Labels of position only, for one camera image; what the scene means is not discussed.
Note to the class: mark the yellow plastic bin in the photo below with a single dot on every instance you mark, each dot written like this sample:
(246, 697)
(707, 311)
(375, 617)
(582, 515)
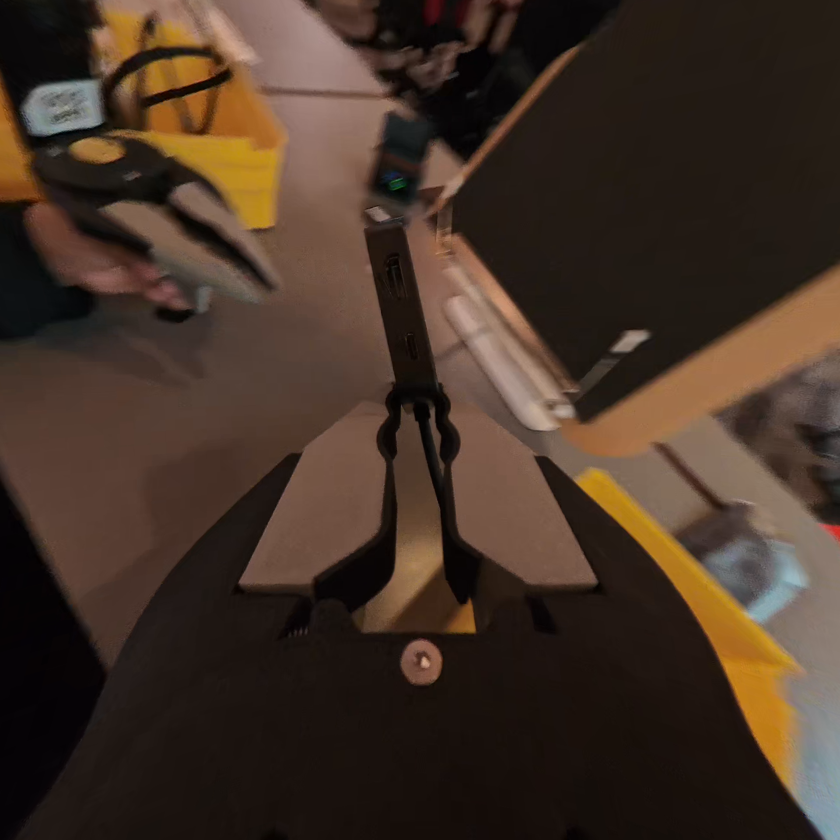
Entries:
(754, 689)
(229, 157)

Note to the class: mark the person's left hand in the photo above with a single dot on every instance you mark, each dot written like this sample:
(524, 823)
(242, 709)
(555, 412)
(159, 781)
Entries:
(85, 262)

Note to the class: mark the grey object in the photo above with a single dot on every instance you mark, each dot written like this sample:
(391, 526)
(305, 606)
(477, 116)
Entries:
(741, 564)

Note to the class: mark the black hub adapter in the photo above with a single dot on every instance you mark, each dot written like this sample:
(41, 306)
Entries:
(400, 315)

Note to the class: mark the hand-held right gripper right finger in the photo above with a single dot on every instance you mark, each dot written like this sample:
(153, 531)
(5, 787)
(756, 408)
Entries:
(525, 518)

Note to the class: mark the dark green battery charger case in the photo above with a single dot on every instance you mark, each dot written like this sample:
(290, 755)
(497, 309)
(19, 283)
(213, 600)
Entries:
(400, 151)

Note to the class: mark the black camera battery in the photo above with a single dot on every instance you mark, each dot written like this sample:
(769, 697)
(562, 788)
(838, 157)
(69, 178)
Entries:
(379, 214)

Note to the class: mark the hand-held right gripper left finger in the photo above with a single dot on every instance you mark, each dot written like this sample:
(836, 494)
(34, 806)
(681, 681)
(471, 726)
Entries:
(315, 518)

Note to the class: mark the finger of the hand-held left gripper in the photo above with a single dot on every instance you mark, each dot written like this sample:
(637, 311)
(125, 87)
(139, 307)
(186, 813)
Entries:
(223, 223)
(184, 256)

